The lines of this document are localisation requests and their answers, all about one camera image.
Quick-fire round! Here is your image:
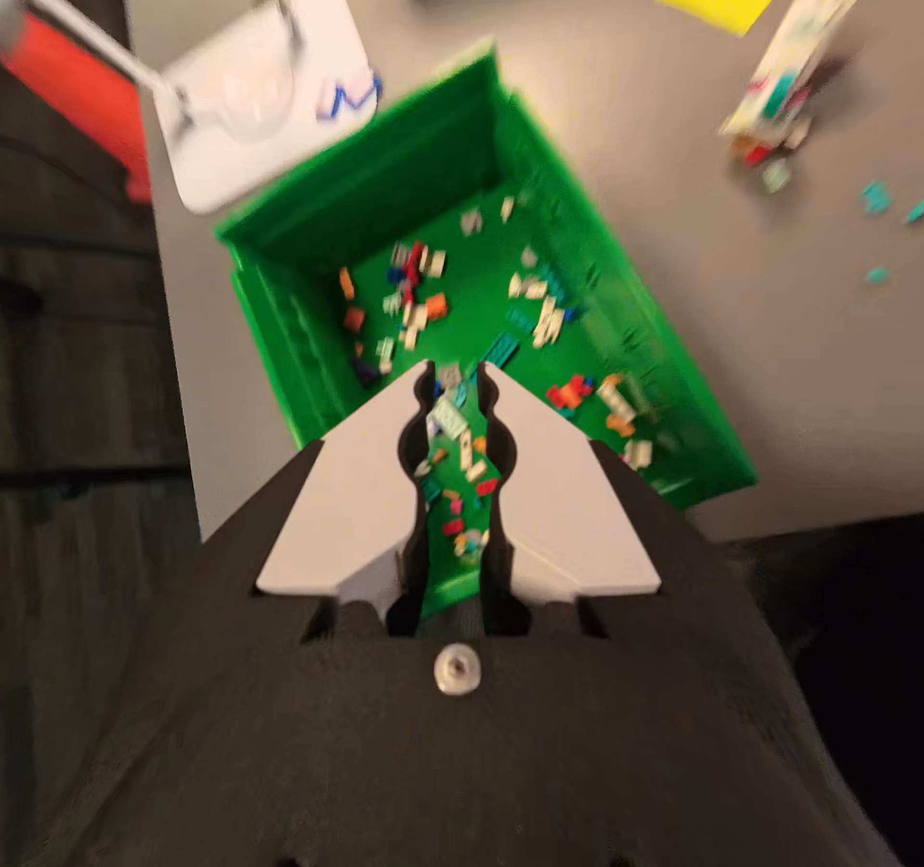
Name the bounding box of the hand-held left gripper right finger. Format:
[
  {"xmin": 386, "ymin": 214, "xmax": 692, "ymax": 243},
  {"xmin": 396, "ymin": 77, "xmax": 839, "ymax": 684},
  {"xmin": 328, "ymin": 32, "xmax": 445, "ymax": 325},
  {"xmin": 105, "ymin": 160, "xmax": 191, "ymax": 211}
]
[{"xmin": 476, "ymin": 360, "xmax": 663, "ymax": 607}]

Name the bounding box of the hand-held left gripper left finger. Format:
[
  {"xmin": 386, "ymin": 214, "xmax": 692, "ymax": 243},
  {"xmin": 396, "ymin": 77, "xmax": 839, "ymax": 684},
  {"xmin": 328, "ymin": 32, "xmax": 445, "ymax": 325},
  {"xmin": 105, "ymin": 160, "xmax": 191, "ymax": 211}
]
[{"xmin": 256, "ymin": 360, "xmax": 437, "ymax": 615}]

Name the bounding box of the pile of lego bricks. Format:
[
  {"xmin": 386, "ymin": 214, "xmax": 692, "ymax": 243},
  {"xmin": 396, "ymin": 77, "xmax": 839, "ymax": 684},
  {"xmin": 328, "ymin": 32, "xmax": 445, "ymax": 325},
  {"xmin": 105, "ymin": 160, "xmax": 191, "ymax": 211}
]
[{"xmin": 338, "ymin": 192, "xmax": 658, "ymax": 565}]

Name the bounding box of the green plastic bin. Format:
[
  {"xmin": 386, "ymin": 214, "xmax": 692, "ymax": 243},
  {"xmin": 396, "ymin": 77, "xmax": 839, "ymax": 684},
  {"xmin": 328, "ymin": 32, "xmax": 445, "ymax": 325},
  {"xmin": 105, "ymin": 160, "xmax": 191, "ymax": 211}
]
[{"xmin": 214, "ymin": 37, "xmax": 759, "ymax": 619}]

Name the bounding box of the closed lego instruction booklet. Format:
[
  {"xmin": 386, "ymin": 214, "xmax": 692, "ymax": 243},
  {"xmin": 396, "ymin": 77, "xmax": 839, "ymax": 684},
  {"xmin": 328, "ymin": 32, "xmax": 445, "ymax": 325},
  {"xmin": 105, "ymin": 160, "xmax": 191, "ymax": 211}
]
[{"xmin": 719, "ymin": 0, "xmax": 874, "ymax": 153}]

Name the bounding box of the white stand with poles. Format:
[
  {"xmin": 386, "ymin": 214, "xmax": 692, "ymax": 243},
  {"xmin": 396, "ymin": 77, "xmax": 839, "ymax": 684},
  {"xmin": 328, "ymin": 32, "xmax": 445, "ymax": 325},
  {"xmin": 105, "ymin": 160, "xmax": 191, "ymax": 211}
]
[{"xmin": 0, "ymin": 0, "xmax": 382, "ymax": 215}]

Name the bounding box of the red panel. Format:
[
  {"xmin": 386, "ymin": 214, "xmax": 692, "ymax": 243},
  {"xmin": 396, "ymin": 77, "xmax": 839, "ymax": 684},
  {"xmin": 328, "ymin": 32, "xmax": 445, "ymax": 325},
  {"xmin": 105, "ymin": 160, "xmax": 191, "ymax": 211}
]
[{"xmin": 0, "ymin": 12, "xmax": 154, "ymax": 204}]

